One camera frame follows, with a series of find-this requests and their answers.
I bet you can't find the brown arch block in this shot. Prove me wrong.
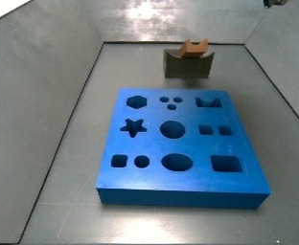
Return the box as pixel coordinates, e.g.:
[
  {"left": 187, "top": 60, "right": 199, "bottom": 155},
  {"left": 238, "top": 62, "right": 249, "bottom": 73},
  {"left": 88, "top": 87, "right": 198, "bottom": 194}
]
[{"left": 178, "top": 39, "right": 209, "bottom": 58}]

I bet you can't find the blue foam shape board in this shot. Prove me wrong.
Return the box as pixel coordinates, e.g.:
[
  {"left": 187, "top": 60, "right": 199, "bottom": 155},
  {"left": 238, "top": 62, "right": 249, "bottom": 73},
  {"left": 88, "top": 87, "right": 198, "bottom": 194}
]
[{"left": 96, "top": 88, "right": 272, "bottom": 209}]

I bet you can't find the black curved fixture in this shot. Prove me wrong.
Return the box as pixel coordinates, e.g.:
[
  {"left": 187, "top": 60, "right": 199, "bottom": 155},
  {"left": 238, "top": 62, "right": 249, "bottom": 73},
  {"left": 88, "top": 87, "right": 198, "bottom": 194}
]
[{"left": 165, "top": 49, "right": 215, "bottom": 78}]

